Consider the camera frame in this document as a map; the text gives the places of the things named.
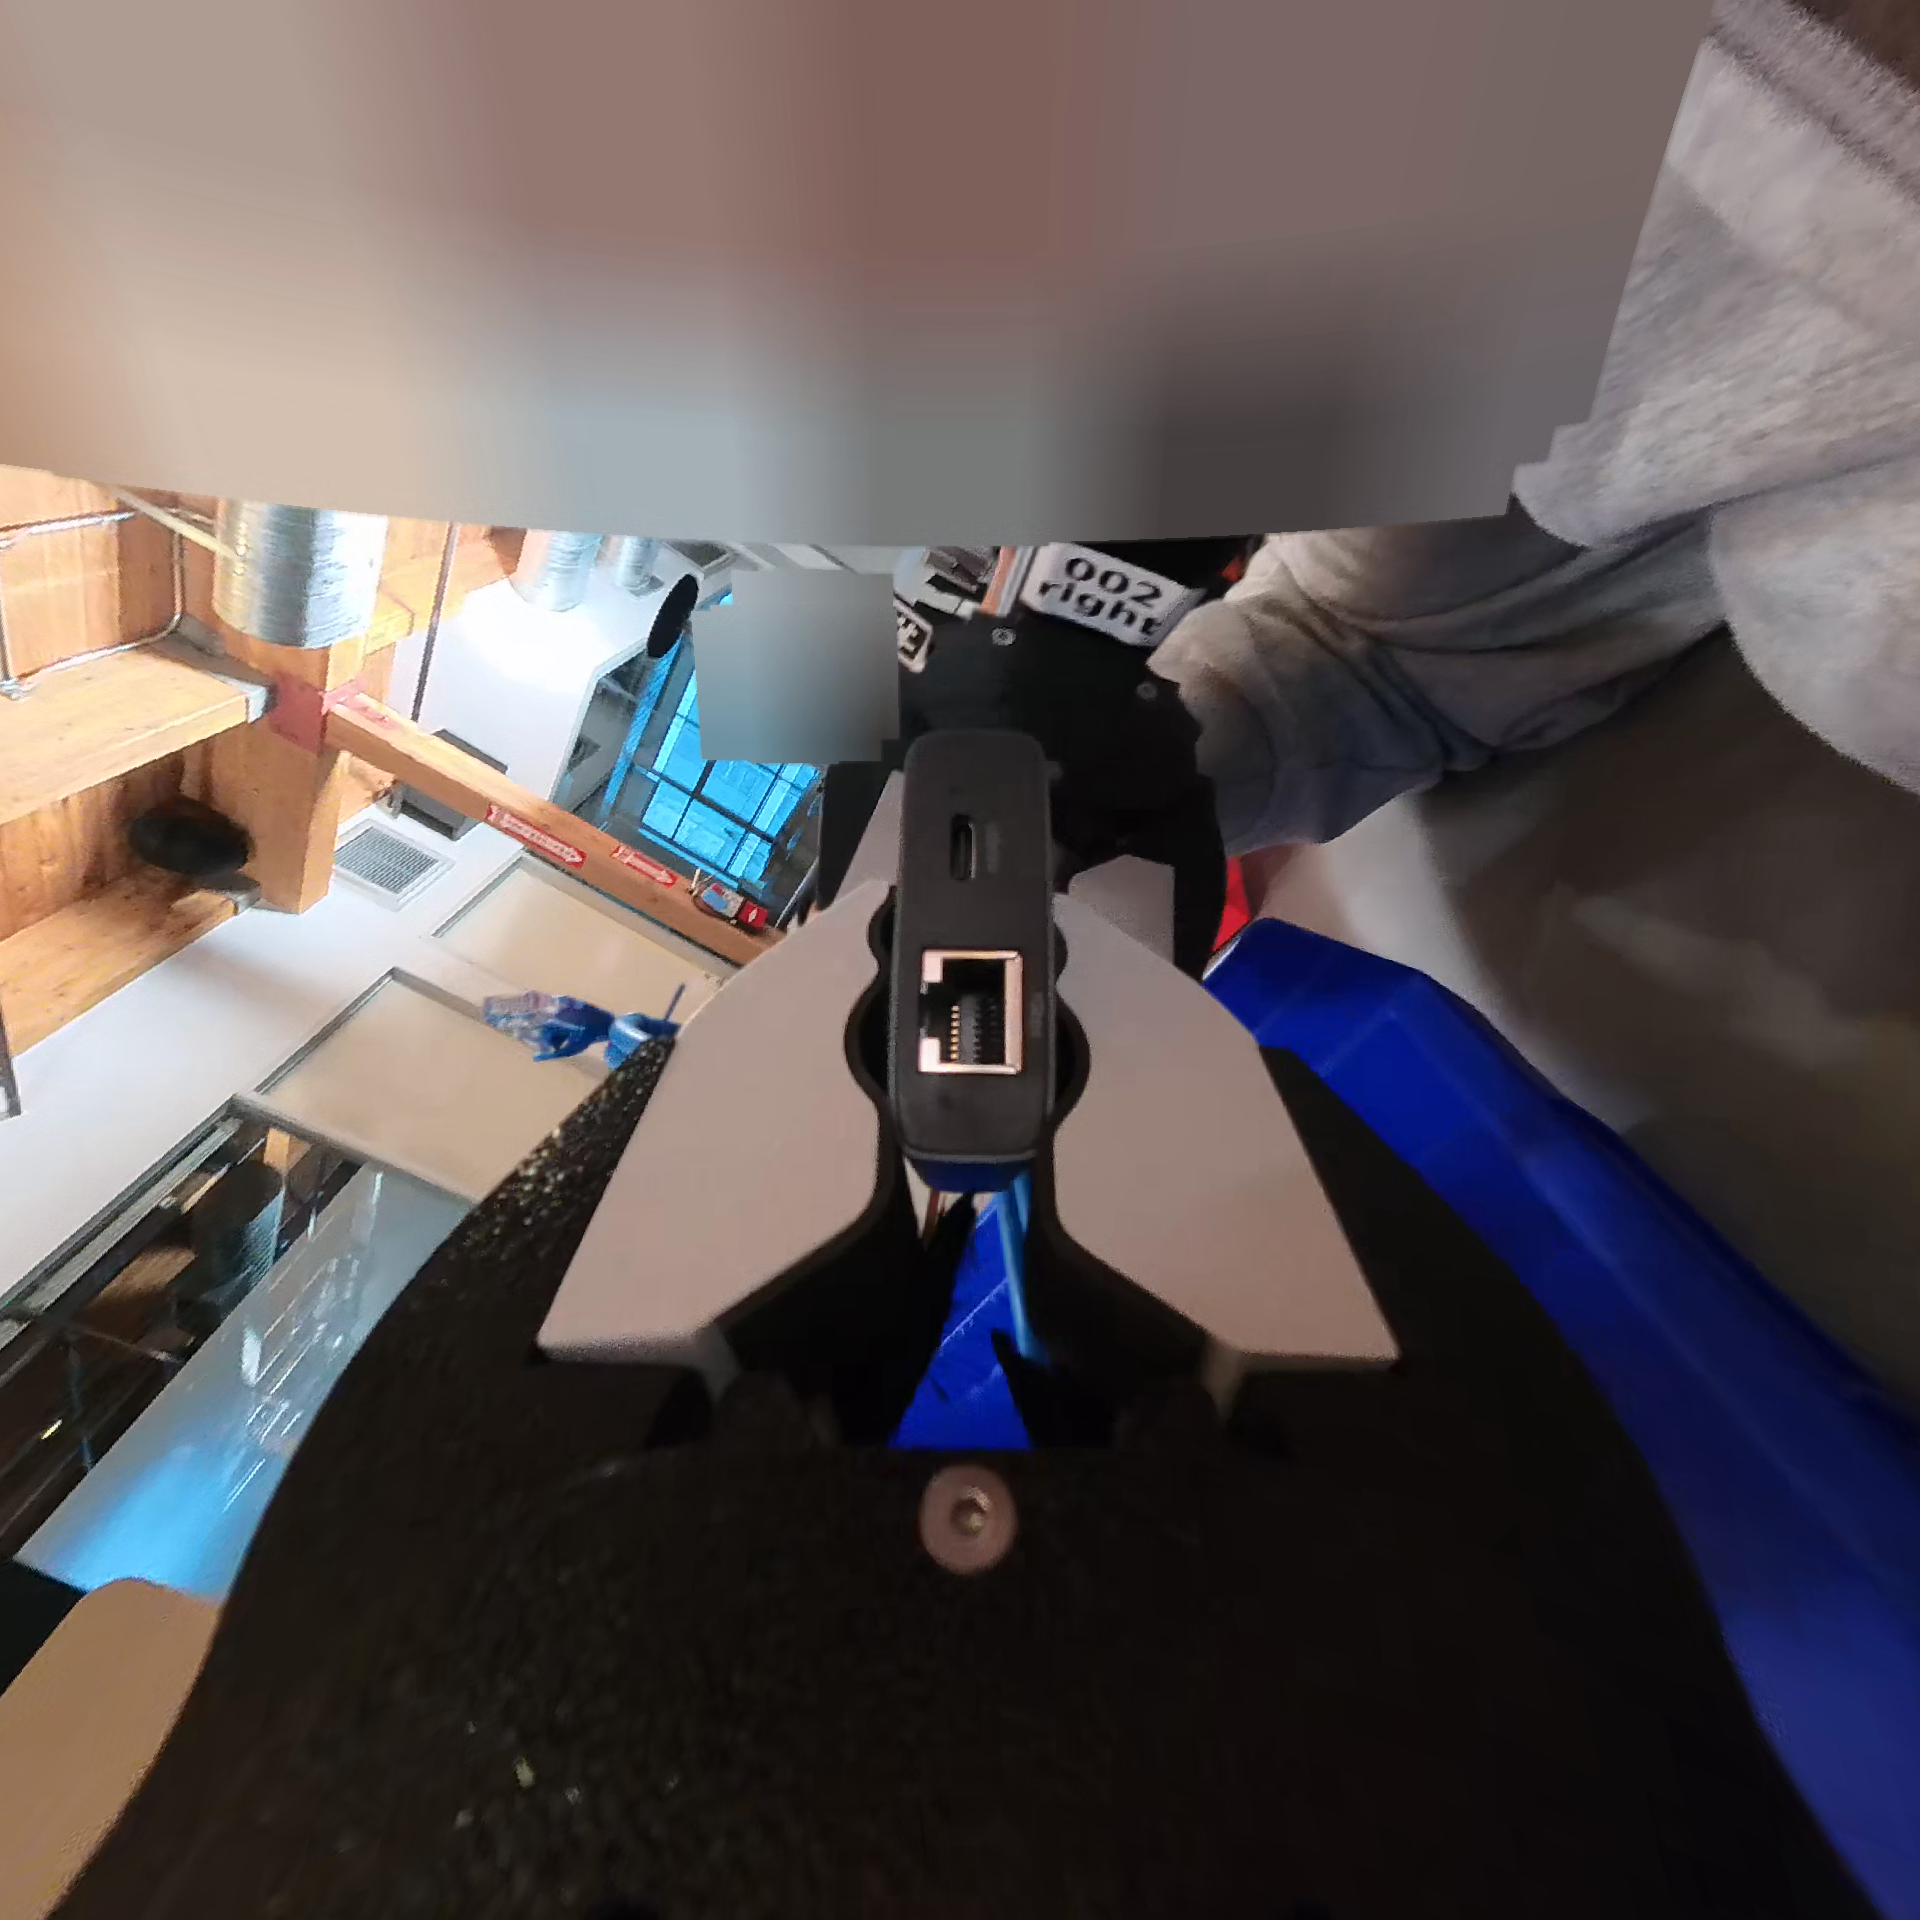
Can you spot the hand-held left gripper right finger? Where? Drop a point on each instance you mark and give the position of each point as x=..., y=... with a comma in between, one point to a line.
x=1201, y=1201

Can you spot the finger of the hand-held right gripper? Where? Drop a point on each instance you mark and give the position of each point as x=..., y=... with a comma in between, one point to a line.
x=1125, y=908
x=864, y=857

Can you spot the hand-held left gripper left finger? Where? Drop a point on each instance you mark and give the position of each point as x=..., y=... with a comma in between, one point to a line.
x=721, y=1201

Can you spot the red storage bin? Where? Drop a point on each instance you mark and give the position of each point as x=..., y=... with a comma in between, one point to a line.
x=1232, y=915

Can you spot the black ethernet adapter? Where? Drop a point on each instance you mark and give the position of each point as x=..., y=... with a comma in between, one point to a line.
x=974, y=1111

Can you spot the blue storage bin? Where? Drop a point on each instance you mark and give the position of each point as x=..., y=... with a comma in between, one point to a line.
x=1501, y=1170

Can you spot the red fire extinguisher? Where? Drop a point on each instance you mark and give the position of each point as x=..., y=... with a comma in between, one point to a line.
x=728, y=899

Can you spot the large grid window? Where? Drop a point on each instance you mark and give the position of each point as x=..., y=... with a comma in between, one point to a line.
x=721, y=819

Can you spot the white door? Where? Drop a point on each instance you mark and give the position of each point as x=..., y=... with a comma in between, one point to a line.
x=422, y=1080
x=571, y=931

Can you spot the black round disc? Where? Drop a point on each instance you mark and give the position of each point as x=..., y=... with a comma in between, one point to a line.
x=672, y=614

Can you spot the black round beam fixture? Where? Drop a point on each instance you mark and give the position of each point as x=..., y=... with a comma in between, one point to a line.
x=190, y=841

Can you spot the silver ribbed air duct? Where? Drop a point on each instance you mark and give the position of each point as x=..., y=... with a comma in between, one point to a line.
x=299, y=579
x=631, y=569
x=557, y=571

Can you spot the wooden support post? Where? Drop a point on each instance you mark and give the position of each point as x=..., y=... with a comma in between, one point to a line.
x=451, y=764

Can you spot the white wall air vent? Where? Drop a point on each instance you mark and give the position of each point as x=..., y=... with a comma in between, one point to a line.
x=388, y=866

